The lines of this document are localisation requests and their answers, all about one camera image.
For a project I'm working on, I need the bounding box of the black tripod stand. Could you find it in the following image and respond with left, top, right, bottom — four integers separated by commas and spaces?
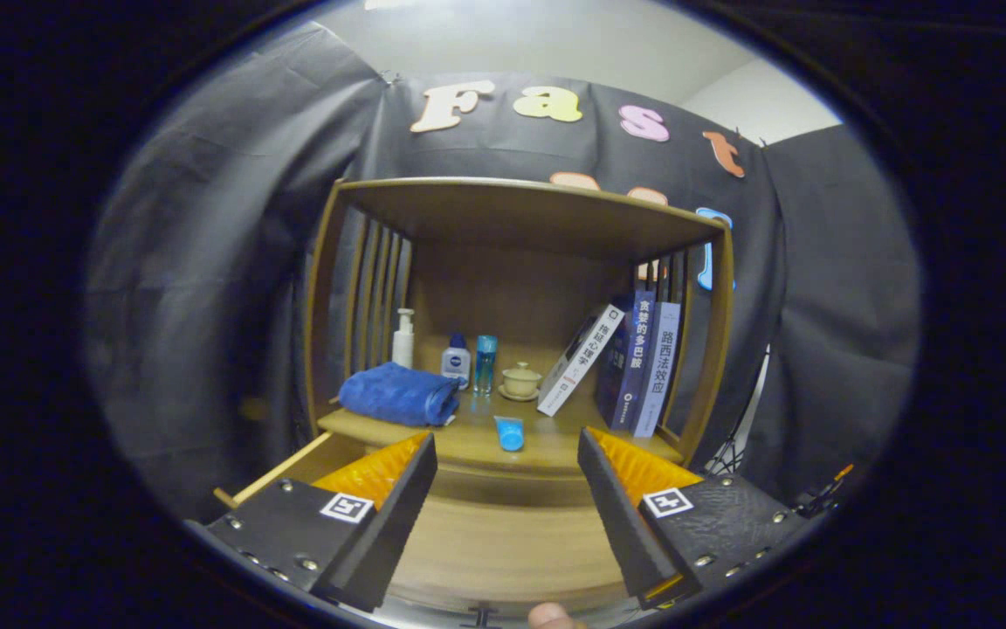
704, 345, 770, 477

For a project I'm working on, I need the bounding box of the white bottle with blue cap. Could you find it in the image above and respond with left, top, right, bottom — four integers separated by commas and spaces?
441, 333, 472, 391

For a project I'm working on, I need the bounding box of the white pump bottle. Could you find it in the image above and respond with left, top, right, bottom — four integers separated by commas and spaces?
392, 308, 416, 370

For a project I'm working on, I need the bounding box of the clear blue bottle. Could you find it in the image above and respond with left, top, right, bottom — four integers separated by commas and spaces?
474, 335, 499, 395

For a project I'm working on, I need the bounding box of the dark blue book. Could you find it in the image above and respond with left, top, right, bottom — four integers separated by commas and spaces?
595, 290, 657, 432

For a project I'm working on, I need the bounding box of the wooden drawer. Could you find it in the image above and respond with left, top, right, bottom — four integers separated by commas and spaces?
213, 432, 644, 612

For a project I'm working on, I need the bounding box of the beige lidded teacup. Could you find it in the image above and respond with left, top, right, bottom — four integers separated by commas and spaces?
498, 362, 544, 402

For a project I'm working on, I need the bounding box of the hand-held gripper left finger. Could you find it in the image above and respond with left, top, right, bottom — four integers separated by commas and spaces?
184, 431, 439, 614

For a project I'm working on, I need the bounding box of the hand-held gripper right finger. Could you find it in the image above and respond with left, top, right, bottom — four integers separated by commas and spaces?
577, 425, 818, 610

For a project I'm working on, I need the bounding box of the rolled blue towel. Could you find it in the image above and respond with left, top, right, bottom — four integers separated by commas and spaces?
338, 363, 461, 427

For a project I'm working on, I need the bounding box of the white book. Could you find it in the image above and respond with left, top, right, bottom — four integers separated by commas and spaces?
536, 304, 625, 418

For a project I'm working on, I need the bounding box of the black backdrop cloth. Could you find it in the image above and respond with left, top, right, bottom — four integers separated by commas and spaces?
84, 22, 921, 525

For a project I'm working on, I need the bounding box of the wooden countertop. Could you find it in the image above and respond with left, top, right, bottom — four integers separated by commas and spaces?
318, 384, 686, 477

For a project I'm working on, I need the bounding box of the black orange device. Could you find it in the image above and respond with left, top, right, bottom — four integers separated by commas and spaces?
796, 463, 855, 516

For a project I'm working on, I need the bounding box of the pale lavender book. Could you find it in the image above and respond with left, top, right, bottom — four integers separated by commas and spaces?
632, 302, 681, 439

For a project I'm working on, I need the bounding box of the wooden cabinet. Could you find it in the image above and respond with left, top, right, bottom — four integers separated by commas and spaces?
304, 177, 735, 480

